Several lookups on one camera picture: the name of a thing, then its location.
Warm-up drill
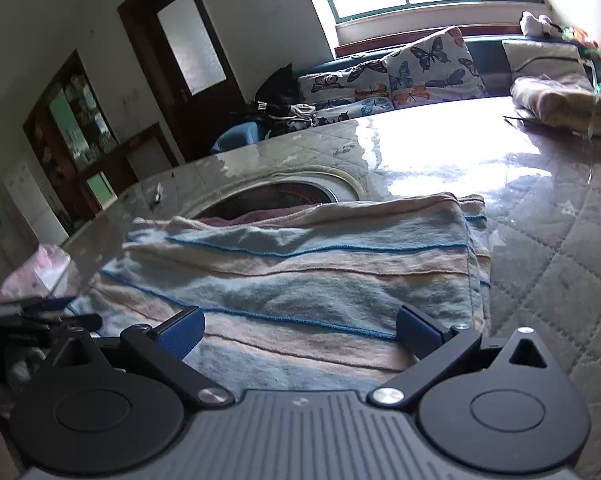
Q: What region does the white refrigerator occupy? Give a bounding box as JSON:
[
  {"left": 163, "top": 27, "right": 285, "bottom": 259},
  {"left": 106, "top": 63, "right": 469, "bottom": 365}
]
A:
[{"left": 0, "top": 162, "right": 68, "bottom": 248}]

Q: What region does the orange green plush toy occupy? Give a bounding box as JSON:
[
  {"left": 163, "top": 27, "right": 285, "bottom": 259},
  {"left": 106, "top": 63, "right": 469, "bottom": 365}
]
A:
[{"left": 560, "top": 25, "right": 601, "bottom": 53}]

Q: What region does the folded floral cloth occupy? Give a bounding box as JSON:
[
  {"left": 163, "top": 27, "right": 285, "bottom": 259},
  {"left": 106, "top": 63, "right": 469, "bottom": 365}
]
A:
[{"left": 510, "top": 74, "right": 601, "bottom": 137}]

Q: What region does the square butterfly print cushion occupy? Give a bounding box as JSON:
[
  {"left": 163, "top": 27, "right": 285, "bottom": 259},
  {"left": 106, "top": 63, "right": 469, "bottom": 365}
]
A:
[{"left": 383, "top": 26, "right": 488, "bottom": 111}]

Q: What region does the pink white plastic bag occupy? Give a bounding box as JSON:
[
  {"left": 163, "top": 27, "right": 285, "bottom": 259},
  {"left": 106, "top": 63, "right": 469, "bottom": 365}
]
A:
[{"left": 0, "top": 242, "right": 71, "bottom": 303}]

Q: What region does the pile of black clothes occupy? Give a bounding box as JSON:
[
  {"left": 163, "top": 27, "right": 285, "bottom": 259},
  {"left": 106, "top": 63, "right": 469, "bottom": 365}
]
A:
[{"left": 253, "top": 64, "right": 318, "bottom": 136}]

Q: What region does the panda plush toy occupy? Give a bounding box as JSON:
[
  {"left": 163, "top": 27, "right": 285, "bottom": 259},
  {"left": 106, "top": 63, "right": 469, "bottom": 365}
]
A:
[{"left": 519, "top": 10, "right": 563, "bottom": 38}]

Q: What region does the maroon cloth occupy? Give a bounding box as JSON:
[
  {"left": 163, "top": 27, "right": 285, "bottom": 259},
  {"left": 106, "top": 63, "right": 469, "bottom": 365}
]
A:
[{"left": 198, "top": 204, "right": 326, "bottom": 226}]

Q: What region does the teal sofa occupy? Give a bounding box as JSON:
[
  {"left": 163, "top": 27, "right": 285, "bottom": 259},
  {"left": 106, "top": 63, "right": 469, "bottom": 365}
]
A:
[{"left": 210, "top": 35, "right": 601, "bottom": 156}]

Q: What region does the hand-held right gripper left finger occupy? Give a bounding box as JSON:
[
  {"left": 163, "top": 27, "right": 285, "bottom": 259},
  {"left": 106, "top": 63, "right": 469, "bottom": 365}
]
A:
[{"left": 50, "top": 306, "right": 234, "bottom": 408}]

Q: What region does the round black hotplate with rim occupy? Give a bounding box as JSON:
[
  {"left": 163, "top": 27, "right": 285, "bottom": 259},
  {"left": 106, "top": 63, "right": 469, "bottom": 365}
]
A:
[{"left": 185, "top": 165, "right": 368, "bottom": 221}]

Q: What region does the striped blue pink garment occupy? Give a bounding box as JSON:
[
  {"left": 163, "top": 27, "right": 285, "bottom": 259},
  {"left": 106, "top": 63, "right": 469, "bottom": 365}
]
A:
[{"left": 68, "top": 192, "right": 491, "bottom": 396}]

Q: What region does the glass display cabinet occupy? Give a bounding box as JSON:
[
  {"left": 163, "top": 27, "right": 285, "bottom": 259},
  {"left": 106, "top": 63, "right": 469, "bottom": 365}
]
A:
[{"left": 23, "top": 50, "right": 121, "bottom": 221}]

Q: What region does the grey quilted star table cover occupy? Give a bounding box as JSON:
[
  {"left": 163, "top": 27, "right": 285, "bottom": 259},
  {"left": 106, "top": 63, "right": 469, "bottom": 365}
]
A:
[{"left": 60, "top": 95, "right": 601, "bottom": 480}]

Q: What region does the dark wooden sideboard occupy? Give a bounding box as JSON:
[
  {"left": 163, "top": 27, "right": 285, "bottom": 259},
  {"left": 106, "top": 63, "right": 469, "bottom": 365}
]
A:
[{"left": 78, "top": 122, "right": 181, "bottom": 211}]

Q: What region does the long butterfly print cushion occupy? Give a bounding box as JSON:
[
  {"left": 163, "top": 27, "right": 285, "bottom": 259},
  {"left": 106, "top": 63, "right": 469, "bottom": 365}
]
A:
[{"left": 298, "top": 57, "right": 396, "bottom": 126}]

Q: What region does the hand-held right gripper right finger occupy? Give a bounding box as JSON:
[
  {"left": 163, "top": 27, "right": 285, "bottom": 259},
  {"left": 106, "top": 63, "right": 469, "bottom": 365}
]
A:
[{"left": 369, "top": 305, "right": 556, "bottom": 407}]

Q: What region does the dark wooden door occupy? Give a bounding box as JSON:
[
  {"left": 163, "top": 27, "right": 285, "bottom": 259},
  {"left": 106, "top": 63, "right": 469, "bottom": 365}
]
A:
[{"left": 118, "top": 0, "right": 246, "bottom": 161}]

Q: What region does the white pillow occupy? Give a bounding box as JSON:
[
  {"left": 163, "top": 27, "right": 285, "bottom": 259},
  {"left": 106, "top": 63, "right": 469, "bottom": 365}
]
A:
[{"left": 501, "top": 39, "right": 596, "bottom": 96}]

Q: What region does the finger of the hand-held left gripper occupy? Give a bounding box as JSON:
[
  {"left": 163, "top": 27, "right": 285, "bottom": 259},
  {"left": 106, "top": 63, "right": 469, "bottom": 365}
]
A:
[
  {"left": 55, "top": 313, "right": 104, "bottom": 332},
  {"left": 25, "top": 297, "right": 78, "bottom": 312}
]

